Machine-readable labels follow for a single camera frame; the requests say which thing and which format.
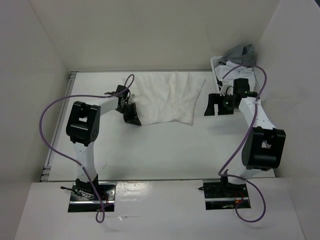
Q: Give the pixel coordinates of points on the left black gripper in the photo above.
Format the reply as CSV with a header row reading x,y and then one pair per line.
x,y
132,118

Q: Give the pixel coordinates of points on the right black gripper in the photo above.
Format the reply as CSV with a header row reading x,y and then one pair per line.
x,y
215,98

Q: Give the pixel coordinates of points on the white pleated skirt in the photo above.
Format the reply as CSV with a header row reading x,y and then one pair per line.
x,y
162,97

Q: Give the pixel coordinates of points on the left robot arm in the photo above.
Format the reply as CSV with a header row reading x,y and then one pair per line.
x,y
83,127

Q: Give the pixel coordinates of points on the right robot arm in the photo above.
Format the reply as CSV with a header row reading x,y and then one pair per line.
x,y
263,144

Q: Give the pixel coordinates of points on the white plastic basket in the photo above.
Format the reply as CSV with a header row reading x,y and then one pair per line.
x,y
214,63

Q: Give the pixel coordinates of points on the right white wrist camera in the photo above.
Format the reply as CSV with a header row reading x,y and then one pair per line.
x,y
225,87

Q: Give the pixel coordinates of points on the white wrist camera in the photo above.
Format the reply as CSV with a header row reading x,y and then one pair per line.
x,y
225,87
126,99

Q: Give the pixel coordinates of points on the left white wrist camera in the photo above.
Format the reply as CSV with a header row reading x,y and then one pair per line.
x,y
126,99

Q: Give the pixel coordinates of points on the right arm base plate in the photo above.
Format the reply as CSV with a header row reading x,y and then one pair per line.
x,y
219,197

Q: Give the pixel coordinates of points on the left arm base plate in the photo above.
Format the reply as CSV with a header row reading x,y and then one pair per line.
x,y
82,202

